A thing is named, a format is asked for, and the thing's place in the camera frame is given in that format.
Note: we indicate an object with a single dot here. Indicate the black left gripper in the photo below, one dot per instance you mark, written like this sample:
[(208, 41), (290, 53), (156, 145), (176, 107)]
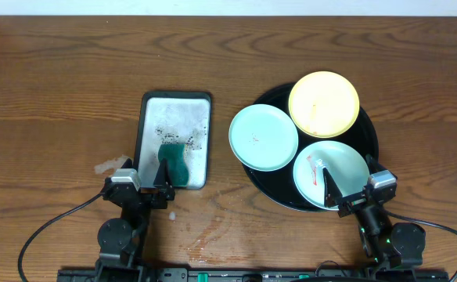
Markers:
[(146, 194)]

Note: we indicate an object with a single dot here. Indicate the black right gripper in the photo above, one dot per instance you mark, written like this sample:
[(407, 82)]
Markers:
[(332, 196)]

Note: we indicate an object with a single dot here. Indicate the mint plate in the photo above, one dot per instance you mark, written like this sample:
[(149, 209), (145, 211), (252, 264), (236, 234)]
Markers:
[(263, 137), (347, 167)]

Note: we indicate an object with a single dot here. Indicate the green yellow sponge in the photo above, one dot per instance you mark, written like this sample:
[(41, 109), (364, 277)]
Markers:
[(177, 170)]

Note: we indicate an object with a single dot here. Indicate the yellow plate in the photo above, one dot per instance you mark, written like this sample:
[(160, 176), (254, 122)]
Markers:
[(323, 104)]

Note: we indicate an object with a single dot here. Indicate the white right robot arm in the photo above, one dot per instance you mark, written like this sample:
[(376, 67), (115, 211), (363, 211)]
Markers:
[(396, 248)]

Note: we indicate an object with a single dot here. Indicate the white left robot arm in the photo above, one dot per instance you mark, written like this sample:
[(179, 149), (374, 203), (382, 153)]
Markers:
[(122, 239)]

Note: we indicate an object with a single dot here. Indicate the black rectangular soap tray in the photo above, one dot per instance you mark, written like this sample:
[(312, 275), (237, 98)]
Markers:
[(173, 117)]

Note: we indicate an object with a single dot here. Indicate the round black tray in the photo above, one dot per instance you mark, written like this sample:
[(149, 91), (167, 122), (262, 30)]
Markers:
[(279, 184)]

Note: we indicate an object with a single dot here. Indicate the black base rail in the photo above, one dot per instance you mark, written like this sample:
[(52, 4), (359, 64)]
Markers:
[(212, 275)]

